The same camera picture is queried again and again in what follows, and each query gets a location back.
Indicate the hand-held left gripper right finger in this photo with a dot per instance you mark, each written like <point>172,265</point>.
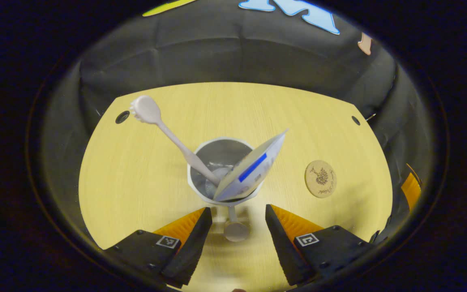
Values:
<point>282,247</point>

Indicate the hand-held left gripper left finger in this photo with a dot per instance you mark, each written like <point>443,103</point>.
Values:
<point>193,243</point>

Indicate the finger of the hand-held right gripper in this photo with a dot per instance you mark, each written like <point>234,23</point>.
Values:
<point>412,190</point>

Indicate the round cork coaster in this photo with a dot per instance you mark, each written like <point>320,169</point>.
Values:
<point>320,178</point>

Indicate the white toothpaste tube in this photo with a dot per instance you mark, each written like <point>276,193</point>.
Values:
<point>258,166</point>

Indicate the pale pink toothbrush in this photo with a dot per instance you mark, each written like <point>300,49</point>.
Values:
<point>148,110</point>

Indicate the black backdrop cloth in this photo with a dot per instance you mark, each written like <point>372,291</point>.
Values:
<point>217,56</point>

